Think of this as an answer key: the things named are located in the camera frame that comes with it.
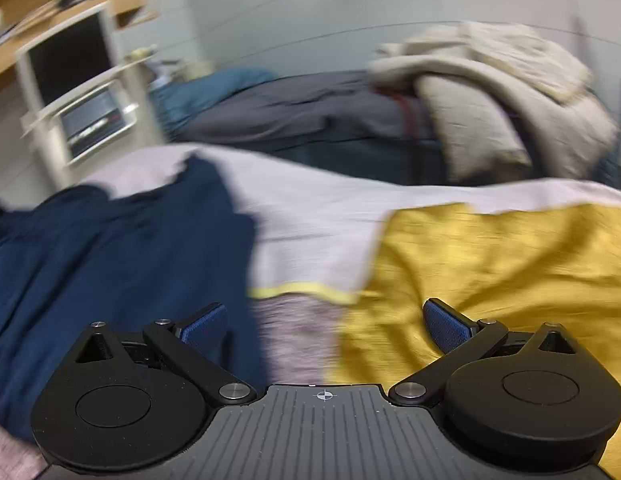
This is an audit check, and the yellow garment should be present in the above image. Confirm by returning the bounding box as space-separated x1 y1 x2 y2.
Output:
325 202 621 480

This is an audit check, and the heathered pink cloth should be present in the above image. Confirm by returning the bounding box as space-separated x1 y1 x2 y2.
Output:
0 282 364 480

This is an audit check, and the lavender printed t-shirt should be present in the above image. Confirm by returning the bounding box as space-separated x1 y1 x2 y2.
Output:
78 142 621 298

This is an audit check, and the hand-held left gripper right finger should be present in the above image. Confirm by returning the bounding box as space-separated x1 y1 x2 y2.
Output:
388 298 591 406

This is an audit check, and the grey duvet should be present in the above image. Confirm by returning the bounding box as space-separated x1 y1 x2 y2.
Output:
175 70 451 186

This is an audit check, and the beige blanket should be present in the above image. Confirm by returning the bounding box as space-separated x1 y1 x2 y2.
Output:
368 20 621 183

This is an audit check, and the white shelf unit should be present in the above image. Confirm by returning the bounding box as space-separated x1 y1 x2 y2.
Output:
15 2 166 191

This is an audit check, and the teal cloth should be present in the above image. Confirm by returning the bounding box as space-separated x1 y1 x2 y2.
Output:
150 67 276 136

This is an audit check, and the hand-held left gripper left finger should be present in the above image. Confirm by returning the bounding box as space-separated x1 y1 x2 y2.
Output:
73 302 257 406

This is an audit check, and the navy blue garment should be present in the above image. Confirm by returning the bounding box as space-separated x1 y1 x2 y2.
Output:
0 155 271 443

